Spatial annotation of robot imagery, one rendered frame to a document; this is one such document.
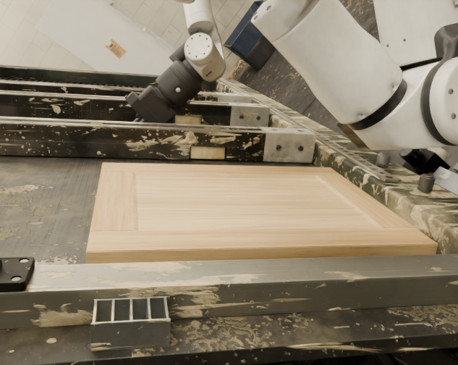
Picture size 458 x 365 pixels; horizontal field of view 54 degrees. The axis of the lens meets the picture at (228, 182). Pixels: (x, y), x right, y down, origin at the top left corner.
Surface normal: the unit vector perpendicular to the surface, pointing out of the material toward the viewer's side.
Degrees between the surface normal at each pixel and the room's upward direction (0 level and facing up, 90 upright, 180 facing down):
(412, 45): 51
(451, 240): 33
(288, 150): 90
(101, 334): 89
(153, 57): 90
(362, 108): 84
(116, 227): 57
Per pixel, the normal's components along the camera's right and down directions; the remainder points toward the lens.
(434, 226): -0.97, -0.01
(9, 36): 0.15, 0.40
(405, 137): -0.16, 0.60
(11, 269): 0.08, -0.94
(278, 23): -0.36, 0.72
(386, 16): -0.89, 0.26
